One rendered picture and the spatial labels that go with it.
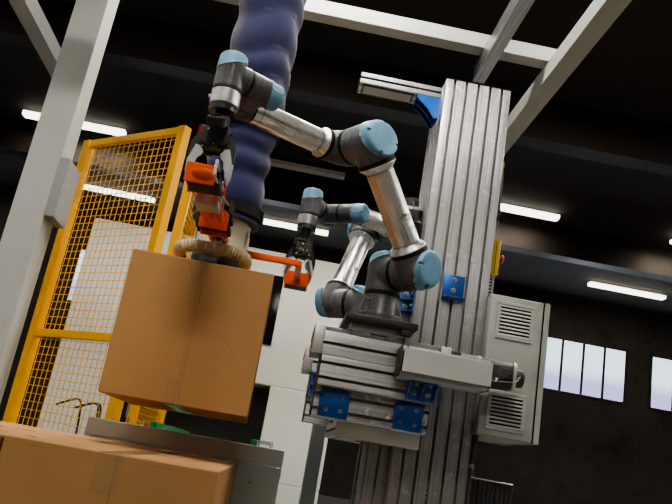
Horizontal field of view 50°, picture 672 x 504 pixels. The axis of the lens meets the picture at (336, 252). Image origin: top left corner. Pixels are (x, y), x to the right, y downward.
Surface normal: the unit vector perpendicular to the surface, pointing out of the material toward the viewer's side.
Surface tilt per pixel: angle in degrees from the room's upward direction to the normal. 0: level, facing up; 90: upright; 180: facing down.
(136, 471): 90
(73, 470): 90
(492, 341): 90
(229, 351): 90
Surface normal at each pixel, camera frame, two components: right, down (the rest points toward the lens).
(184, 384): 0.12, -0.25
